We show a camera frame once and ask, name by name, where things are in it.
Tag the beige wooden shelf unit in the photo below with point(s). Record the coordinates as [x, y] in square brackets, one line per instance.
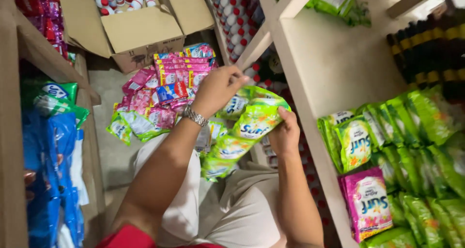
[327, 62]

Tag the heap of pink and green sachets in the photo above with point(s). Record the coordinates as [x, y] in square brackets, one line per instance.
[160, 91]

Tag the silver metal wristwatch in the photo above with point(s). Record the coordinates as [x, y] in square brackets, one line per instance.
[195, 116]

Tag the strip of green detergent sachets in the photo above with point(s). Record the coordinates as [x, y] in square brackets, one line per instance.
[250, 126]

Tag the person's right hand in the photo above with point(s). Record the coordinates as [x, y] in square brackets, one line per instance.
[285, 137]

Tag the person's left hand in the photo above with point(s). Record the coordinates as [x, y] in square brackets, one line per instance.
[214, 91]

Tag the hanging red and purple sachets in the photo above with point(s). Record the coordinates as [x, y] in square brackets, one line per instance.
[47, 15]

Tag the person's beige shorts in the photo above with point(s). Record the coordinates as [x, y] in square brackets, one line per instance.
[239, 208]

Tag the person's left fingers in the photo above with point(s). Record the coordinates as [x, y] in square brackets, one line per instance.
[238, 79]

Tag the pile of green refill pouches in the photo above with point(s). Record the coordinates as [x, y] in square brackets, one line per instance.
[338, 1]

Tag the row of green detergent packets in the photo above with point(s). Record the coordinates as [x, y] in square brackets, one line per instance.
[417, 139]

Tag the person's red shirt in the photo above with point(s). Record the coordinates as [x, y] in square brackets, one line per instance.
[134, 239]

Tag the stack of blue plastic packs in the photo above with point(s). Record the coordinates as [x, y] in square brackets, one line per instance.
[51, 175]

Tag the open brown cardboard carton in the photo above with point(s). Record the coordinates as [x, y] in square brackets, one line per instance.
[141, 33]

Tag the brown wooden shelf rack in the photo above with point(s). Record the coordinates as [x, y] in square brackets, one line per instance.
[11, 139]

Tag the bunch of green-white sachets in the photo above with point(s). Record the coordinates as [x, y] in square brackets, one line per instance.
[58, 99]

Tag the pink detergent packet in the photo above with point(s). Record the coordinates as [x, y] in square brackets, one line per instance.
[367, 204]

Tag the row of dark yellow-capped bottles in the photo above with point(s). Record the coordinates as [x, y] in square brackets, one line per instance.
[432, 51]

